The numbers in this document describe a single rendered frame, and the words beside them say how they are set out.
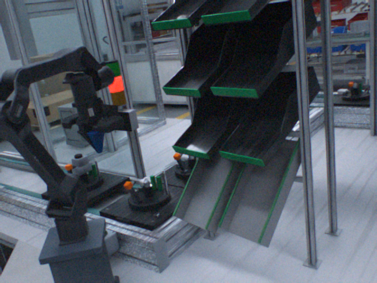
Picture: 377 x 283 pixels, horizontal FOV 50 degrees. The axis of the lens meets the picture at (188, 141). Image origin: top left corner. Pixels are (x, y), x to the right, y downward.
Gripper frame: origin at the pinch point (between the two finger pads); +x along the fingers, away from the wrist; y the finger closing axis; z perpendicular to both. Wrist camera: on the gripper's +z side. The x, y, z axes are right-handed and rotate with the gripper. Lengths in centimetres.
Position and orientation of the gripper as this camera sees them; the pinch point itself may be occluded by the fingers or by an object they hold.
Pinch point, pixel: (96, 140)
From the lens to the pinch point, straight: 109.3
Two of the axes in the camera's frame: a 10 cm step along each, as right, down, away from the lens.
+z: 5.9, -3.8, 7.2
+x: 1.7, 9.2, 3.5
